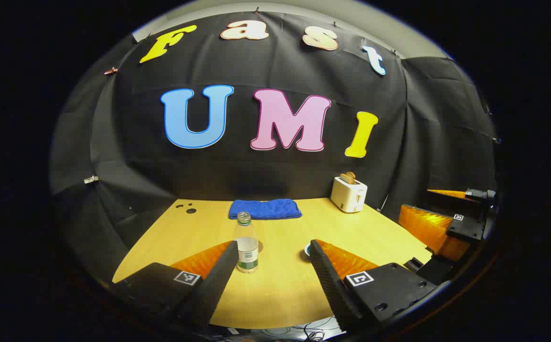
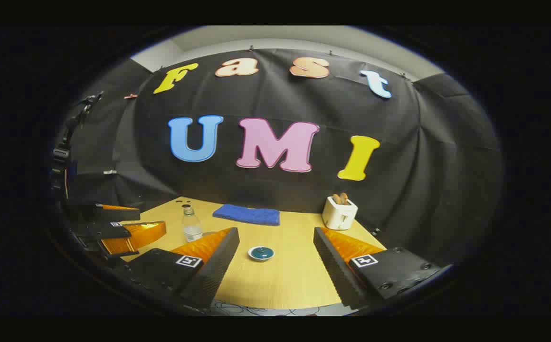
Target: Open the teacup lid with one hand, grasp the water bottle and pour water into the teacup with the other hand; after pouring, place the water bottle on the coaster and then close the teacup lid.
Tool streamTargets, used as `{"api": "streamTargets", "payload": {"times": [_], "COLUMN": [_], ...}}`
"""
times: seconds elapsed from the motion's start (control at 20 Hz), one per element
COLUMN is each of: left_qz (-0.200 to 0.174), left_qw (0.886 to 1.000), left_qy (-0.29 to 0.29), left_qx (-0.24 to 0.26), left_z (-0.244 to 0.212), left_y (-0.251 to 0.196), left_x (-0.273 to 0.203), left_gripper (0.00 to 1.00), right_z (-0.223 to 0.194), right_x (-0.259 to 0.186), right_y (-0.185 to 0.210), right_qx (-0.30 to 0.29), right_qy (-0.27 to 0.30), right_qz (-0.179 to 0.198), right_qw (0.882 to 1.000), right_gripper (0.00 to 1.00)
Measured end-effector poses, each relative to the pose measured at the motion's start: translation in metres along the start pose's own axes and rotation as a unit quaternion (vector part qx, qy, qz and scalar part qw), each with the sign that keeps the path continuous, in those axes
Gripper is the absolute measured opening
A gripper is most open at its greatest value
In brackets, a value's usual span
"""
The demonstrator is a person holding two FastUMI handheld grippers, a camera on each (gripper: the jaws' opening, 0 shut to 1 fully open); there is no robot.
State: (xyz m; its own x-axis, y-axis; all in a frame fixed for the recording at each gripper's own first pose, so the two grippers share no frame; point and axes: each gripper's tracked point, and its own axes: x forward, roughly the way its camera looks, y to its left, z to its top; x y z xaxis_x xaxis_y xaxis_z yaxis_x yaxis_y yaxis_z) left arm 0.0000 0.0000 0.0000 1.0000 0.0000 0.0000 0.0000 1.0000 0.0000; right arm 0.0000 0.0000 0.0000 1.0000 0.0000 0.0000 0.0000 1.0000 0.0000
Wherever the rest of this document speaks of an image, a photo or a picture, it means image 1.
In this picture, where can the silver cloth clip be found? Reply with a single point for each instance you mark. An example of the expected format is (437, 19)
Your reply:
(90, 179)

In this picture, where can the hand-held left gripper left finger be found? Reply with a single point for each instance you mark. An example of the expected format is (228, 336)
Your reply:
(216, 280)

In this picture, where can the white toaster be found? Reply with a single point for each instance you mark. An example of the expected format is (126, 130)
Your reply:
(348, 195)

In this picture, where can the copper cloth clip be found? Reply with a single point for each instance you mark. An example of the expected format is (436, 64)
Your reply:
(110, 71)

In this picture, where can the black backdrop cloth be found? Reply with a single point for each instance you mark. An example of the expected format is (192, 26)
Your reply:
(256, 175)

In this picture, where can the dark teal teacup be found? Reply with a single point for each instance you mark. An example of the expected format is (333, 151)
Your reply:
(307, 250)

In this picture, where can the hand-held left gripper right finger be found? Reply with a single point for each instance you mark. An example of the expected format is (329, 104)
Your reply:
(327, 280)

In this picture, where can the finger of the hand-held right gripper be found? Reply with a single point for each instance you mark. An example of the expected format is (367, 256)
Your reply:
(427, 228)
(451, 203)

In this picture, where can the bread slice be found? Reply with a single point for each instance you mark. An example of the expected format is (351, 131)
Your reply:
(348, 177)

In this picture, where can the clear plastic water bottle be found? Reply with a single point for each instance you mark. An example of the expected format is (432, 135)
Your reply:
(246, 244)

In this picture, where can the blue folded towel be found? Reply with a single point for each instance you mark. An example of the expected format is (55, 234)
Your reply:
(265, 209)

